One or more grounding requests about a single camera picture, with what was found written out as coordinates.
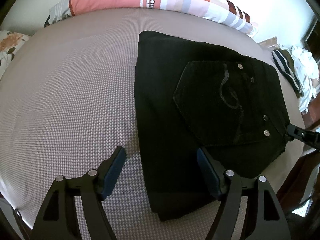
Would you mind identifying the floral white pillow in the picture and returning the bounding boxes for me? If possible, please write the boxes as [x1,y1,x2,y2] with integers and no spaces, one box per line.
[0,30,30,78]

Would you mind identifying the pink patchwork long pillow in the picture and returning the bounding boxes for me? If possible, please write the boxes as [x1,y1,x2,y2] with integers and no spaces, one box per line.
[44,0,255,36]

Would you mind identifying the grey textured bed cover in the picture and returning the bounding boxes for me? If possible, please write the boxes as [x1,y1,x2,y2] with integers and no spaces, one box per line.
[0,7,311,240]

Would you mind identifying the striped dark green garment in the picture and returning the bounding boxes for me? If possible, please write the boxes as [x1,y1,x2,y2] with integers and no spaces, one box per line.
[272,48,304,98]

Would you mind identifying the black pants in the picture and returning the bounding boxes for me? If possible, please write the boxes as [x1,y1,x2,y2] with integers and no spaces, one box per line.
[135,31,290,221]

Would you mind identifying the white crumpled cloth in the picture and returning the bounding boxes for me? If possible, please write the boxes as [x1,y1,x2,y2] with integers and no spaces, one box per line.
[280,45,319,112]

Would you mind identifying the brown cardboard box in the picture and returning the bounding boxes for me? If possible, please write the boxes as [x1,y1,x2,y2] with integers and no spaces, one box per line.
[259,36,279,49]

